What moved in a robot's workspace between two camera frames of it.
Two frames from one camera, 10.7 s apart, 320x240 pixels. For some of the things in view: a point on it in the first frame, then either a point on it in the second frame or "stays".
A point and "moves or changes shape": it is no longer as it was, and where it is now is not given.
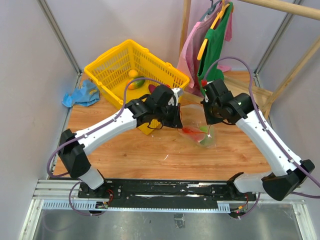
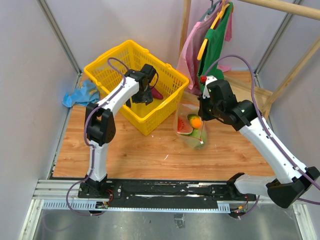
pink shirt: [187, 69] stays
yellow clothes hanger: [224, 6] stays
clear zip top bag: [195, 127] moves or changes shape
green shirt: [208, 70] stays
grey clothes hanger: [211, 9] stays
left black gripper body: [168, 116] to [143, 96]
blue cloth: [87, 95] stays
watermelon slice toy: [196, 134] moves or changes shape
